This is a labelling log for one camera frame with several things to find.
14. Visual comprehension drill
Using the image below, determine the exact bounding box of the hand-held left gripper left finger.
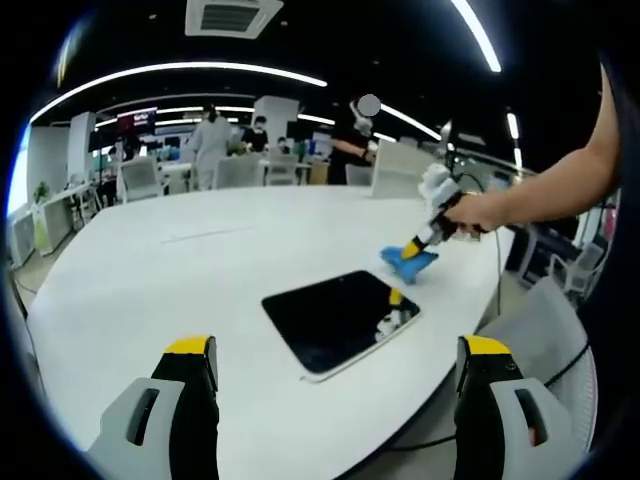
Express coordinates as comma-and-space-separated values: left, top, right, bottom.
85, 334, 221, 480

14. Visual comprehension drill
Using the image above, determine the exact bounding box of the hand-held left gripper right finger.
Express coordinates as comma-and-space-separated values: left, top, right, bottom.
453, 334, 589, 480

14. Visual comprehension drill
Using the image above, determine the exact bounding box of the blue cleaning cloth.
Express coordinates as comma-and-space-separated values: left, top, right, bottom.
378, 243, 440, 286

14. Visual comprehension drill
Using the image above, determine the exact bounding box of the black tablet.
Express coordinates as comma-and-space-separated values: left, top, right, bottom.
260, 269, 422, 385

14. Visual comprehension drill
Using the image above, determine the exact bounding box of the person's right hand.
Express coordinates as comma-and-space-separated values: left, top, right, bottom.
442, 193, 502, 235

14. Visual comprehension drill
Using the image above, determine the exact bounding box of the black tripod stand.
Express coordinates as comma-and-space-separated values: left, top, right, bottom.
439, 118, 459, 169

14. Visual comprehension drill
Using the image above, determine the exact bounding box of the white board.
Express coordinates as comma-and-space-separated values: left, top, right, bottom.
370, 138, 432, 200

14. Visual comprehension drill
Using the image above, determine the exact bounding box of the grey office chair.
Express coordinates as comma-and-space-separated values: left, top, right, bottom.
477, 276, 600, 454

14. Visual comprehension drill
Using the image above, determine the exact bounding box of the straight ceiling light strip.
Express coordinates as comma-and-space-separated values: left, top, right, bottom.
449, 0, 503, 74

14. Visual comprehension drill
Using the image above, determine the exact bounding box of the white office chair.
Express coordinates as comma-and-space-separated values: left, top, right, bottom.
267, 153, 300, 187
215, 154, 264, 190
548, 241, 604, 296
119, 158, 164, 204

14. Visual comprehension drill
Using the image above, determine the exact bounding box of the person's dark clothing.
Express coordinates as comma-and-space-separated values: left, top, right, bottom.
579, 49, 640, 454

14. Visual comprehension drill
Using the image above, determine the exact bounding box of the ceiling air conditioner vent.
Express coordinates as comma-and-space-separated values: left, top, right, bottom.
184, 0, 285, 37

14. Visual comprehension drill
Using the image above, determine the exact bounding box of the curved ceiling light strip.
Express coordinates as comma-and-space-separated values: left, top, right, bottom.
28, 60, 329, 124

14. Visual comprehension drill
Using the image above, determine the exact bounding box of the red display screen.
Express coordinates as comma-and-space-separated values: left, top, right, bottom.
116, 110, 159, 132

